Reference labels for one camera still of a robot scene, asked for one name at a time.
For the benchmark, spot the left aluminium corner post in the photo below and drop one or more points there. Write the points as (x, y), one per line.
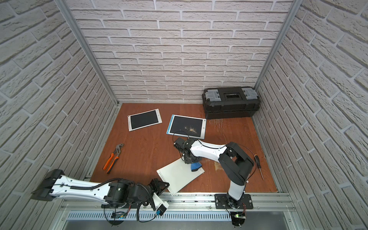
(68, 16)

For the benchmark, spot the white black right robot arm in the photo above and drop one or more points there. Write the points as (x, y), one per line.
(235, 162)

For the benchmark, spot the blue microfiber cloth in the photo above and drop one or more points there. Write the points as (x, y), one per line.
(195, 166)

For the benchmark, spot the aluminium corner post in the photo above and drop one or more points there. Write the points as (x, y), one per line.
(278, 41)
(68, 16)

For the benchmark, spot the black yellow screwdriver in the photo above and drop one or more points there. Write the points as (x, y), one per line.
(258, 164)

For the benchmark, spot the orange handled pliers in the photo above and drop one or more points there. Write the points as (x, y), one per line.
(114, 156)

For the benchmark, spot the black plastic toolbox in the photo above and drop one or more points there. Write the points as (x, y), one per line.
(230, 102)

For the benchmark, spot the blue framed drawing tablet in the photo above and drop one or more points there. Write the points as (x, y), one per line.
(191, 127)

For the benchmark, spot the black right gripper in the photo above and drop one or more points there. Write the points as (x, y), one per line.
(187, 161)

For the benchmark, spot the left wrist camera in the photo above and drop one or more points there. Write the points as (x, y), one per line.
(160, 206)

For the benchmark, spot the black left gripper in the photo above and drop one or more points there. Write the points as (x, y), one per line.
(156, 187)

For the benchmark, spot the right aluminium corner post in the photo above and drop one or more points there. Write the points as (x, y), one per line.
(278, 41)

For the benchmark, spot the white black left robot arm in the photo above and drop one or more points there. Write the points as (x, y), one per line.
(114, 193)

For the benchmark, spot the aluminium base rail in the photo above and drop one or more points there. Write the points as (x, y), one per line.
(182, 206)

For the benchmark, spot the small white drawing tablet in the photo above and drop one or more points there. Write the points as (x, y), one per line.
(145, 119)

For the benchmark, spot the large white drawing tablet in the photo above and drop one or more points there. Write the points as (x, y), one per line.
(178, 175)

